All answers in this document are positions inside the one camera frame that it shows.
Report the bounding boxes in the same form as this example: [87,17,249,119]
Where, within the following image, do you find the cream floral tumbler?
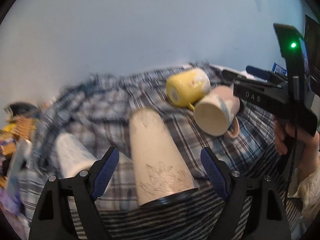
[129,108,197,206]

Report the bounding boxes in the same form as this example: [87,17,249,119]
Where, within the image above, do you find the cream lace sleeve forearm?
[288,151,319,227]

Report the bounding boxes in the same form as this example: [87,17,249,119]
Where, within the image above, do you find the person's right hand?
[273,116,319,181]

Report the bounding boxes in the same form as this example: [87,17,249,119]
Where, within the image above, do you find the pink cream mug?
[194,85,240,139]

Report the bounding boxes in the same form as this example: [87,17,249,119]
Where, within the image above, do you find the yellow mug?
[166,68,210,111]

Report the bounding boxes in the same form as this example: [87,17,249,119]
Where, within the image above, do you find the white blue patterned tumbler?
[55,133,97,178]

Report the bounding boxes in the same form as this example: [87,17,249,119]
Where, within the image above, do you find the black speaker cabinet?
[304,15,320,95]

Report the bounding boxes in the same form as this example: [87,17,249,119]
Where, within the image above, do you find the black white striped cloth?
[67,142,308,240]

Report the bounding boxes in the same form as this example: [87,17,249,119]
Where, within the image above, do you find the wooden slatted rack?
[12,116,38,140]

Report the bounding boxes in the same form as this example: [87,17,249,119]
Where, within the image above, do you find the yellow snack package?
[0,129,16,155]

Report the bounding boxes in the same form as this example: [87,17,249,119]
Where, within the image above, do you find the black white bag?
[4,102,39,118]

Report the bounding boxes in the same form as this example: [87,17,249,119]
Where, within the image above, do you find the blue plaid cloth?
[19,68,274,219]

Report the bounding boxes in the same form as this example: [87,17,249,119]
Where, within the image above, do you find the black camera with screen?
[273,23,311,106]

